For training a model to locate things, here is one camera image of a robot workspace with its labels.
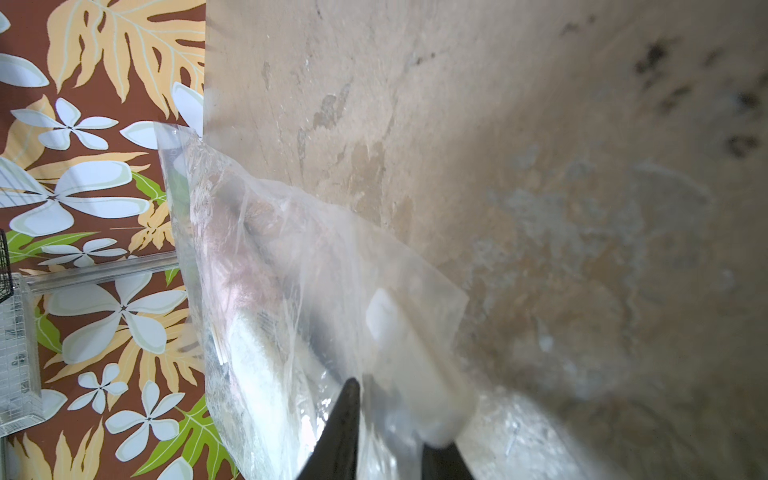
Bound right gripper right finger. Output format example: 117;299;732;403
421;443;474;480

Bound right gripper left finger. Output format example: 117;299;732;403
297;378;361;480

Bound clear plastic vacuum bag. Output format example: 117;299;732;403
155;123;477;479

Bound white towel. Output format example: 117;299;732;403
227;310;315;469

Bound white wire basket left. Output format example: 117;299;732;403
1;273;44;437

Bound black wire basket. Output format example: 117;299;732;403
0;230;14;303

